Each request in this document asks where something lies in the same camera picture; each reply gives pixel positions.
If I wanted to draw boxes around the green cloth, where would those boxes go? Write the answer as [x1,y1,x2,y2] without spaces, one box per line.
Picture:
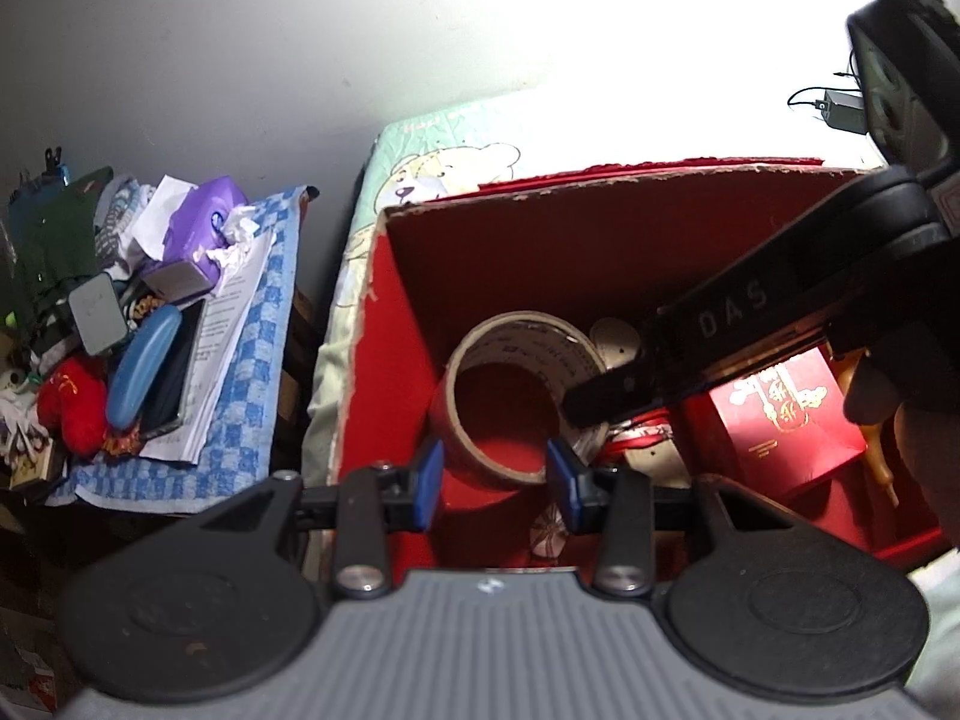
[9,167,115,320]

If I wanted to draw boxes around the printed paper sheets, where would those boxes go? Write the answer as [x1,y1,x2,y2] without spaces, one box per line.
[141,229,276,466]

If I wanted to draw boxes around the crumpled white tissue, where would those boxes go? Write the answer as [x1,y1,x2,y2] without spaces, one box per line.
[208,205,261,272]

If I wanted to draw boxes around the black charger adapter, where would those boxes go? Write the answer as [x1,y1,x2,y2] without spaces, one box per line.
[787,71,872,134]

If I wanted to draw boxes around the packing tape roll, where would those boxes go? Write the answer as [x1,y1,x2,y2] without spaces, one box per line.
[429,310,610,490]

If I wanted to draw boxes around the person's right hand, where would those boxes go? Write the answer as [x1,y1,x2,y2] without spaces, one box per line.
[844,356,960,550]

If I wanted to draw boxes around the blue glasses case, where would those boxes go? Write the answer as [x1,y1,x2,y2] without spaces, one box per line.
[105,305,184,433]

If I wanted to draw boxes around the bear printed blanket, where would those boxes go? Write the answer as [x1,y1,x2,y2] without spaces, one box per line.
[304,94,960,720]

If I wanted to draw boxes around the blue checkered cloth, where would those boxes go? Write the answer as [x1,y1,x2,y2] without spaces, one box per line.
[45,184,317,517]

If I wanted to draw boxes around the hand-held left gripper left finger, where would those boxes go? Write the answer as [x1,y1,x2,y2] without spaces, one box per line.
[199,439,446,599]

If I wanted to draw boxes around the red and white ribbon item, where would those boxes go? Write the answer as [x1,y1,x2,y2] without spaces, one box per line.
[606,408,677,460]

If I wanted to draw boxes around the grey metal tin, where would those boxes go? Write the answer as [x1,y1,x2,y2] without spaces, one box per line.
[67,273,129,358]

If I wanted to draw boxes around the large red cardboard box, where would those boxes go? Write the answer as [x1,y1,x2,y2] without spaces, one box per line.
[304,157,960,572]

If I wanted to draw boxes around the red printed small box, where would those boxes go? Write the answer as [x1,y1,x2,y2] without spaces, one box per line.
[708,349,869,502]

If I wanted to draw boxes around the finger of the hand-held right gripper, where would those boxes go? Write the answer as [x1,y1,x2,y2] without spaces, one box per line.
[564,178,875,425]

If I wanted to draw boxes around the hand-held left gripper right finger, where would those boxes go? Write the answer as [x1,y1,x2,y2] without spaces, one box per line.
[546,439,808,598]

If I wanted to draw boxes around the amber plastic item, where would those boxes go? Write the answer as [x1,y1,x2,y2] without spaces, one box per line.
[829,360,902,512]

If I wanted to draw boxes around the purple tissue pack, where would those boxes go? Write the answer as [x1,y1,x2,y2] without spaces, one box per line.
[160,176,250,265]

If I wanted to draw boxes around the red plush heart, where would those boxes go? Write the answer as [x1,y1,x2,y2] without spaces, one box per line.
[35,356,110,460]

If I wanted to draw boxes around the beige round disc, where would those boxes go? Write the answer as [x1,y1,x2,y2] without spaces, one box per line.
[589,317,647,374]

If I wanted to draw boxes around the striped round ornament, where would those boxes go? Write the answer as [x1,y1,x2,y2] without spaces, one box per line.
[528,505,573,566]

